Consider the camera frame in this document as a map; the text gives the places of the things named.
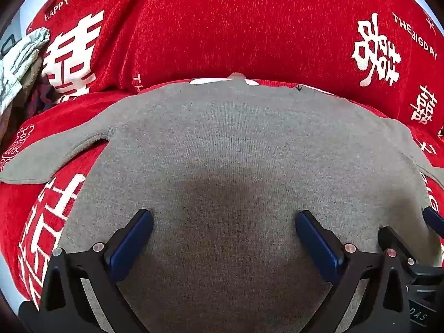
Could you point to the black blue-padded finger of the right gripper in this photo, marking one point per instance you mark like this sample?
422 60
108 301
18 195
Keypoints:
389 239
434 221

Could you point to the red sofa cover with characters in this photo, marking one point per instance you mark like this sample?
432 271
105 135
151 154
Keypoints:
384 55

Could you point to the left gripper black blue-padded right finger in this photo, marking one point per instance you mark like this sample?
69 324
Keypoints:
384 306

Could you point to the pale green striped cloth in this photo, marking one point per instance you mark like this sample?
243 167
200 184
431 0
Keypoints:
17 62

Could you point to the dark plaid cloth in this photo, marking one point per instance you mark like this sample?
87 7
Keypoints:
42 97

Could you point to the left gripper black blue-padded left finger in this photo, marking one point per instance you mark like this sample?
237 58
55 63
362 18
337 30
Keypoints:
64 306

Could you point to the grey knit sweater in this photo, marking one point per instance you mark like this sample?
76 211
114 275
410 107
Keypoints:
224 167

